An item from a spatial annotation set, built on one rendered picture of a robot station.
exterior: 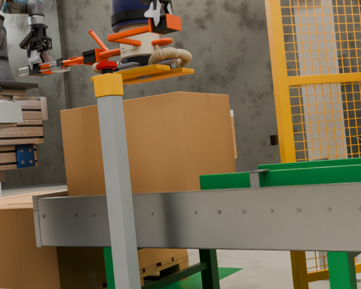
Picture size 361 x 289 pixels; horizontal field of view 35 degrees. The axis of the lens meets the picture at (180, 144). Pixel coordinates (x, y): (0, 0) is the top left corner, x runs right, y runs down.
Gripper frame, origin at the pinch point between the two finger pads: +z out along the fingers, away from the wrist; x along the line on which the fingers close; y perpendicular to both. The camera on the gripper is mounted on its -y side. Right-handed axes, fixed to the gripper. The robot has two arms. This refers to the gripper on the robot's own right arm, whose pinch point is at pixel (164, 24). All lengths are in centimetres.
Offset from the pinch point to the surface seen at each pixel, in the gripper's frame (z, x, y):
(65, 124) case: 29, -6, 58
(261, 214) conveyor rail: 67, 13, -35
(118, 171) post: 50, 29, 5
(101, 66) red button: 15.8, 29.5, 7.1
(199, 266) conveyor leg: 98, -46, 24
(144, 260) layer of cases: 100, -65, 69
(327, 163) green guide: 56, -44, -40
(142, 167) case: 50, -6, 20
